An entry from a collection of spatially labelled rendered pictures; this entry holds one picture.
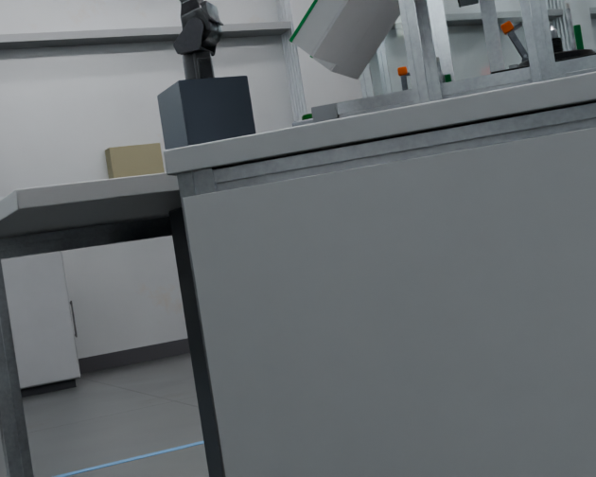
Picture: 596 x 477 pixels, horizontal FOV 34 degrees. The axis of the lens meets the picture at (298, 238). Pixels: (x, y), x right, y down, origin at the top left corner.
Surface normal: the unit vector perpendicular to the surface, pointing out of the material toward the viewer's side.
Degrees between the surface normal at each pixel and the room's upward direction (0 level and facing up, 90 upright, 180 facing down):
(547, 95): 90
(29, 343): 90
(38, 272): 90
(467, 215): 90
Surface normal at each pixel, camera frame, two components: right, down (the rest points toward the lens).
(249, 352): -0.22, 0.03
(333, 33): 0.75, 0.60
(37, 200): 0.42, -0.07
